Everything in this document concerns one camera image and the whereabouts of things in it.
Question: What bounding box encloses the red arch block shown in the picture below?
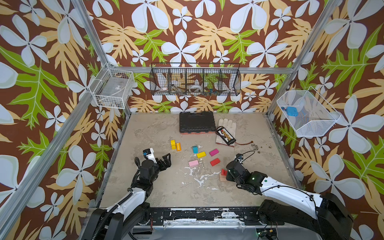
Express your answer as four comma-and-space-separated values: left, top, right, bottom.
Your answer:
221, 169, 228, 176

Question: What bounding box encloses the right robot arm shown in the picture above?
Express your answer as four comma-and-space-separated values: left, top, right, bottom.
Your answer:
226, 160, 354, 240

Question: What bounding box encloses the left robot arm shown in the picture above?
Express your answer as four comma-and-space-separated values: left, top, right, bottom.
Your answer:
80, 149, 172, 240

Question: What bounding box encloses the orange cylinder block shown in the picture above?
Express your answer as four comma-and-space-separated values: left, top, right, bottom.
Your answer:
176, 143, 182, 152

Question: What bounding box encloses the yellow arch block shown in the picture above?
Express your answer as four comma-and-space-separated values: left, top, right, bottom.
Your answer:
171, 140, 177, 150

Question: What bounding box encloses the red rectangular block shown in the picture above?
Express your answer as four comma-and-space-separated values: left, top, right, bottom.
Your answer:
210, 158, 221, 167

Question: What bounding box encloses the pink block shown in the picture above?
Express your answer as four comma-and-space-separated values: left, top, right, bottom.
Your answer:
188, 160, 199, 168

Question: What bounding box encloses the magenta block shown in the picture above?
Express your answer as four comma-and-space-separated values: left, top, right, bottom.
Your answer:
209, 149, 219, 157

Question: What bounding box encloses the teal block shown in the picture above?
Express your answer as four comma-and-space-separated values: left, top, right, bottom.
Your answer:
193, 146, 199, 154

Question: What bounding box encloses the yellow rectangular block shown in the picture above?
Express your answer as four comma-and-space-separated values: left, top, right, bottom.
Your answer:
197, 152, 206, 159

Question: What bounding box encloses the black battery holder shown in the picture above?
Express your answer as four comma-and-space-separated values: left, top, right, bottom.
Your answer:
216, 126, 236, 146

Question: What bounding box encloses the black tool case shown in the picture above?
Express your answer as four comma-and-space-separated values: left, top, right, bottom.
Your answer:
179, 111, 217, 134

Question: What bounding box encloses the beige work glove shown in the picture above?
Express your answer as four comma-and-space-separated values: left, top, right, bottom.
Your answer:
216, 118, 237, 147

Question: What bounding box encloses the blue object in basket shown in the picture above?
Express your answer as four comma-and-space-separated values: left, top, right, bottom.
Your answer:
285, 107, 299, 117

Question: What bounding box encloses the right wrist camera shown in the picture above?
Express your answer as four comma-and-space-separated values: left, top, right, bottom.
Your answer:
235, 154, 244, 164

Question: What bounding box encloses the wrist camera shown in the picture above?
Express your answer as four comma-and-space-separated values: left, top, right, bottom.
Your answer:
235, 154, 244, 164
143, 148, 157, 164

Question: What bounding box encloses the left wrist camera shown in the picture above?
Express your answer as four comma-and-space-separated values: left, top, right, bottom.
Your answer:
143, 148, 157, 164

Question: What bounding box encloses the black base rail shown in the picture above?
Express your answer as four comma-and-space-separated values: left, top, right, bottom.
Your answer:
146, 207, 268, 226

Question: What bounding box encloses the white wire basket left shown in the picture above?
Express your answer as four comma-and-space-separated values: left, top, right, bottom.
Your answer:
90, 64, 136, 110

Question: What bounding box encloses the white wire basket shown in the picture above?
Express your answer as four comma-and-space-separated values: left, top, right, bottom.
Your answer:
90, 64, 136, 110
277, 87, 342, 138

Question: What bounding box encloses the black wire basket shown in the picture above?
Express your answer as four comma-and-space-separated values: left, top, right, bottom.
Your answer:
149, 63, 242, 96

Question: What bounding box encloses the white wire basket right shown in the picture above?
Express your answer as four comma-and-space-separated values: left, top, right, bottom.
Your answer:
277, 87, 342, 138

